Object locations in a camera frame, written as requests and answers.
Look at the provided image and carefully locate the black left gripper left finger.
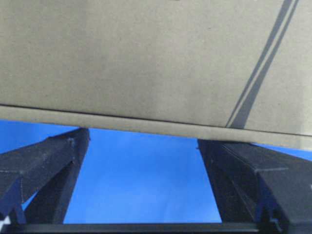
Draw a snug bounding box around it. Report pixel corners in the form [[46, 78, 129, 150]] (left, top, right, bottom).
[[0, 128, 90, 226]]

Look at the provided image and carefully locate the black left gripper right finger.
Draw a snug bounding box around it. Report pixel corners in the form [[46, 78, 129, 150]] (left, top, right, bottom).
[[198, 139, 312, 234]]

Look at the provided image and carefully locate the brown polymaker cardboard box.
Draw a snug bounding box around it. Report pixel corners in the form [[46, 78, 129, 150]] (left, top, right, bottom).
[[0, 0, 312, 150]]

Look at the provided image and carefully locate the blue table cloth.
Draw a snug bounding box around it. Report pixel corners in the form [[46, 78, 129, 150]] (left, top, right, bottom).
[[0, 118, 312, 224]]

